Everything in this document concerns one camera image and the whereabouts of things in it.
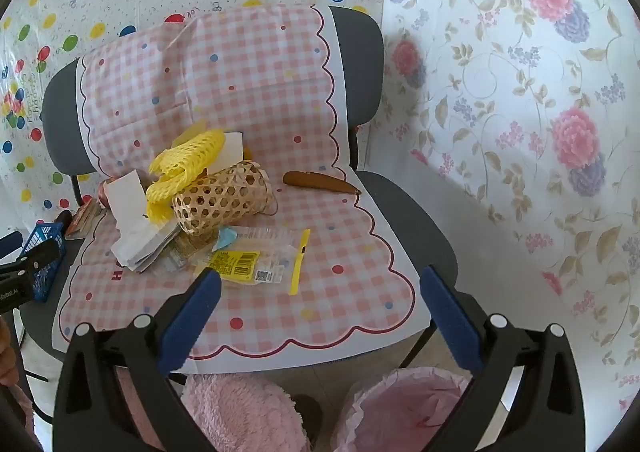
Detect yellow foam fruit net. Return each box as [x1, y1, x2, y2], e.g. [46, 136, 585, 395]
[145, 129, 226, 223]

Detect bin with pink bag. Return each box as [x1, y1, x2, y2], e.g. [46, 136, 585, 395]
[335, 367, 473, 452]

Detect floral print backdrop sheet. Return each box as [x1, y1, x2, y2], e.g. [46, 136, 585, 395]
[350, 0, 640, 433]

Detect pink checked plastic cloth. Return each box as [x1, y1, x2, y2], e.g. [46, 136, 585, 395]
[57, 2, 431, 374]

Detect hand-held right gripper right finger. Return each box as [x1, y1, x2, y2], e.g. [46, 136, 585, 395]
[420, 265, 586, 452]

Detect blue plastic basket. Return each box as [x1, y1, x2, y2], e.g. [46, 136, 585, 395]
[20, 222, 68, 303]

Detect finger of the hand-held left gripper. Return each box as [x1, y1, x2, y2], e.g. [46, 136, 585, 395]
[0, 238, 62, 283]

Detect person's left forearm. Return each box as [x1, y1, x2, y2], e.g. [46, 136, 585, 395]
[0, 317, 36, 452]

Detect woven bamboo basket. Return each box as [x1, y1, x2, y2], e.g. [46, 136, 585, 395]
[172, 159, 278, 237]

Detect brown curved wooden piece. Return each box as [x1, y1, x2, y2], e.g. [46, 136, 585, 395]
[282, 171, 362, 195]

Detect grey office chair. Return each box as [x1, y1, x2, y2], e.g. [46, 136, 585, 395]
[41, 6, 458, 383]

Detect light blue paper scrap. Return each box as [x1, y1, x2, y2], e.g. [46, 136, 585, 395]
[215, 227, 239, 253]

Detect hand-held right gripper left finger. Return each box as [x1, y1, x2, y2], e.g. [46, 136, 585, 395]
[52, 267, 223, 452]

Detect clear plastic bag yellow strip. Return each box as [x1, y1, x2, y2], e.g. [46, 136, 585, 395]
[225, 226, 312, 295]

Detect pink fluffy cushion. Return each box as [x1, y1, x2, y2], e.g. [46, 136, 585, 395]
[115, 367, 308, 452]

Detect white paper card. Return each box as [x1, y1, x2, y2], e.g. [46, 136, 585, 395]
[107, 169, 147, 229]

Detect yellow barcode snack wrapper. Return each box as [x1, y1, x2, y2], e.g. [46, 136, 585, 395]
[205, 249, 288, 288]

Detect small orange paperback book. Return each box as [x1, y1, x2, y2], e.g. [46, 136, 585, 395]
[65, 199, 104, 239]

